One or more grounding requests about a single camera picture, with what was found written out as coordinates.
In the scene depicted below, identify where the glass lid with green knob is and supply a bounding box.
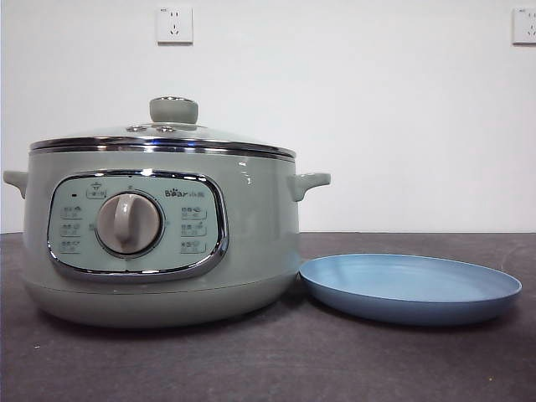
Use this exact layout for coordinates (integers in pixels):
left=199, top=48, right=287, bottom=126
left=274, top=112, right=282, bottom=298
left=29, top=95, right=296, bottom=160

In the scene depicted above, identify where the pale green electric steamer pot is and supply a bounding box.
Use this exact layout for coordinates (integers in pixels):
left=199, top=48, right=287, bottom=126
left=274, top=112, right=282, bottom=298
left=3, top=144, right=332, bottom=328

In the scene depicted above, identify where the blue plate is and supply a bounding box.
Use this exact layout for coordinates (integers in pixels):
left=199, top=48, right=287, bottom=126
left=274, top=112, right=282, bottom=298
left=298, top=252, right=523, bottom=327

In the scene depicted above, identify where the white wall socket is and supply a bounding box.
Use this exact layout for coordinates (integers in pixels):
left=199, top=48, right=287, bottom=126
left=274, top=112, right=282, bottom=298
left=157, top=5, right=194, bottom=45
left=512, top=7, right=536, bottom=45

